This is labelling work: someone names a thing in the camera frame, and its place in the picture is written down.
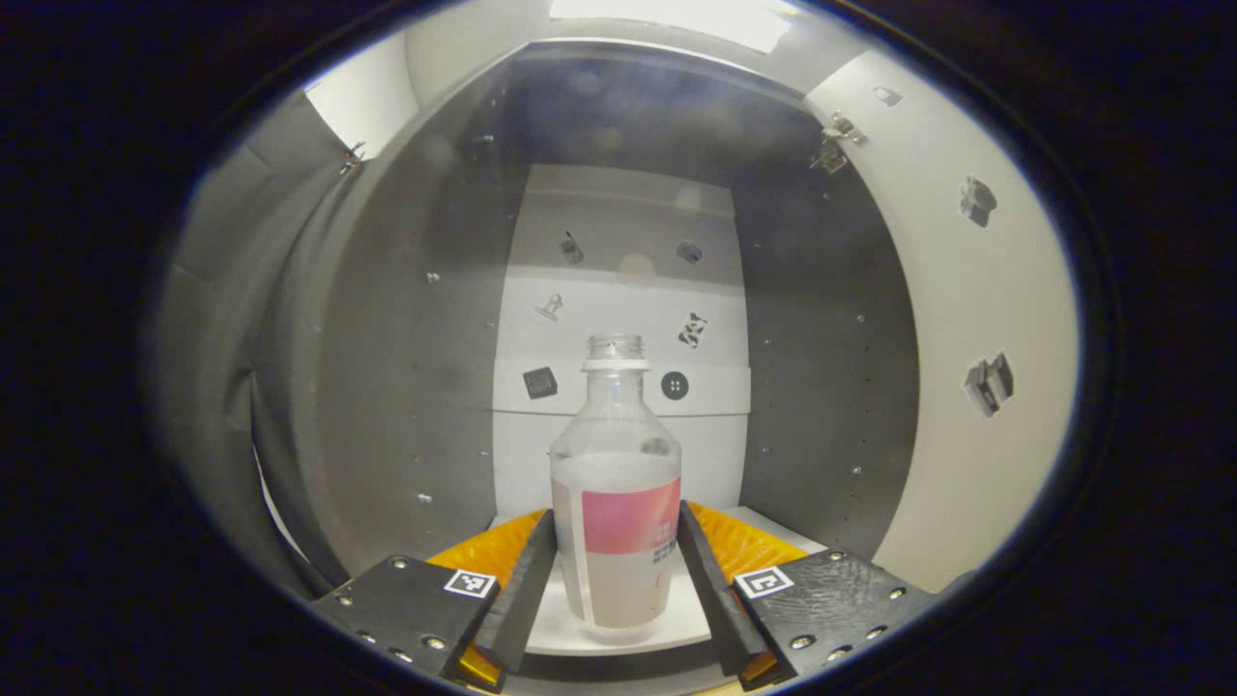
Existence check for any clear bottle with pink label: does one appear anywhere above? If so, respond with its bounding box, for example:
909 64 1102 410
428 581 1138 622
549 333 683 641

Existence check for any black backdrop cloth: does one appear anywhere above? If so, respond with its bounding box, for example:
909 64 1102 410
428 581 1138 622
150 89 359 600

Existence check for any large ceiling light panel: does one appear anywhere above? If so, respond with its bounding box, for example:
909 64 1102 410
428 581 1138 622
549 0 803 54

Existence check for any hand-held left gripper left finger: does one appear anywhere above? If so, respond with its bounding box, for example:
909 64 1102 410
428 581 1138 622
309 509 559 693

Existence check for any metal door hinge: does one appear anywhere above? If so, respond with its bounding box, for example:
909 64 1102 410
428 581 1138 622
810 111 867 175

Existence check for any dark grey cabinet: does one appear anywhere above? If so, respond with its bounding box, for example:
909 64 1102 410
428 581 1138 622
256 39 919 678

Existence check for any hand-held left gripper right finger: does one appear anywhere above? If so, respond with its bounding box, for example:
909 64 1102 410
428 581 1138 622
676 500 938 691

